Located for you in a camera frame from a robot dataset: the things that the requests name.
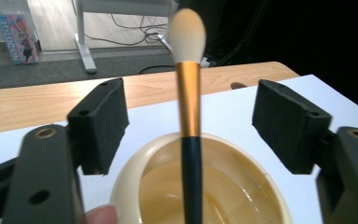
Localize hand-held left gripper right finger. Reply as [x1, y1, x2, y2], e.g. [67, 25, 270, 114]
[251, 78, 333, 175]

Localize colourful cartoon packet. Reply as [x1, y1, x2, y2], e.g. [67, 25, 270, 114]
[0, 12, 39, 65]

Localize tangled black floor cables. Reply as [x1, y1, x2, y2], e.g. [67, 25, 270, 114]
[71, 0, 171, 47]

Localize white table sheet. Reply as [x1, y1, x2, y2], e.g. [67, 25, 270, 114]
[0, 74, 358, 224]

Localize long black floor cable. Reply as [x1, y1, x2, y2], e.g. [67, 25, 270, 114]
[138, 63, 177, 76]

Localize dark round table grommet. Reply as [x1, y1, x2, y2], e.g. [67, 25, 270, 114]
[229, 81, 249, 91]

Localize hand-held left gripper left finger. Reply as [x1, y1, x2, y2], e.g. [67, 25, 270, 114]
[66, 77, 131, 176]

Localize makeup brush with gold ferrule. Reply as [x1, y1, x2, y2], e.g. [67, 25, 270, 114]
[167, 7, 207, 224]

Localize white metal stand frame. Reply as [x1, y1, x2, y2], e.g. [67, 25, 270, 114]
[74, 0, 181, 76]

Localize dark curtain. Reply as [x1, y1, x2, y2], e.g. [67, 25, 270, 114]
[178, 0, 358, 117]

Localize cream ceramic cup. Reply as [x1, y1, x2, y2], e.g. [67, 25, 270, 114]
[109, 132, 295, 224]

